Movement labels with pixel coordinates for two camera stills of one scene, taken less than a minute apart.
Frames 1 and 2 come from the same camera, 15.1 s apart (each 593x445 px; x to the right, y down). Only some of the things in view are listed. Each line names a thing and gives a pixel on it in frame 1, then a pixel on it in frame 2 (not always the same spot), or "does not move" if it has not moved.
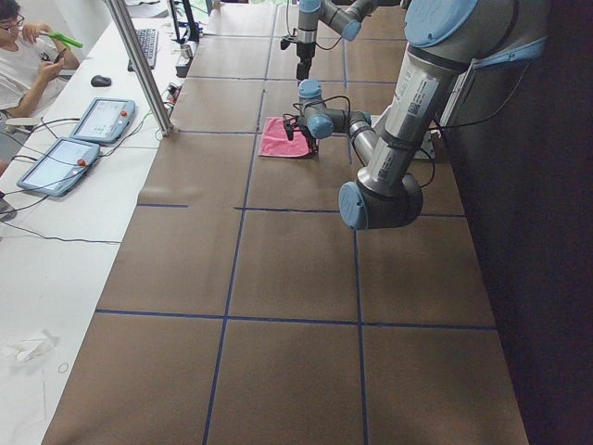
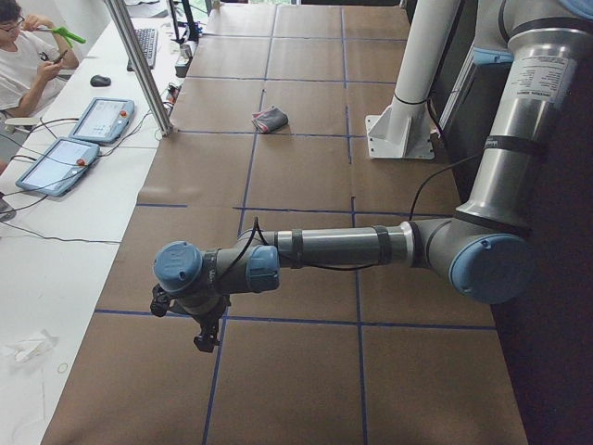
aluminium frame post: (162, 117) does not move
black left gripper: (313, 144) → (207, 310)
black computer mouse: (101, 81) does not move
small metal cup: (185, 51) does not move
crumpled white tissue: (28, 350) does not move
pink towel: (275, 142) → (270, 120)
